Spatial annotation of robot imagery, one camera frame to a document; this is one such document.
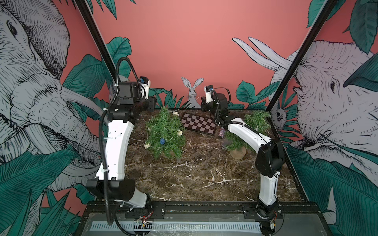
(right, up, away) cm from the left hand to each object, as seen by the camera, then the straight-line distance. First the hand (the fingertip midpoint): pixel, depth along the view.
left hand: (152, 96), depth 71 cm
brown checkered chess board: (+25, -14, +37) cm, 47 cm away
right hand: (+24, +4, +14) cm, 28 cm away
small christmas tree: (+6, -19, -1) cm, 20 cm away
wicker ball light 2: (+10, -7, +11) cm, 17 cm away
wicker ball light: (-5, -25, +5) cm, 26 cm away
